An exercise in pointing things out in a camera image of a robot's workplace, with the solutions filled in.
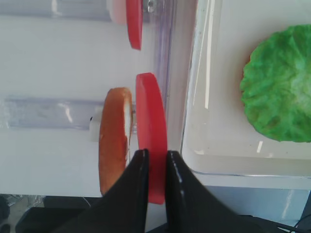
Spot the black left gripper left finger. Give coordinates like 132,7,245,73
55,150,149,233

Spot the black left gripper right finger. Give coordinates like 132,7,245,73
165,151,281,233

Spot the red tomato slice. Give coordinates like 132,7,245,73
136,73,168,204
126,0,143,50

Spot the white pusher block bread slice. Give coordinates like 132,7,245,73
89,112,102,142

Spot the bread slice with white crumb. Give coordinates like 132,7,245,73
99,87,133,195

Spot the green lettuce leaf on tray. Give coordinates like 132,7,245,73
240,24,311,143

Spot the black base panel front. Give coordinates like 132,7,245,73
0,194,105,233

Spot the cream rectangular metal tray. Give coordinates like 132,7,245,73
181,0,311,177

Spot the clear rail for bread slice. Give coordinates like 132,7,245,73
0,96,104,130

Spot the long clear rail left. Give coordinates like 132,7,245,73
149,0,198,110

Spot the clear rail for tomato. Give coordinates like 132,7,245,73
0,0,174,25

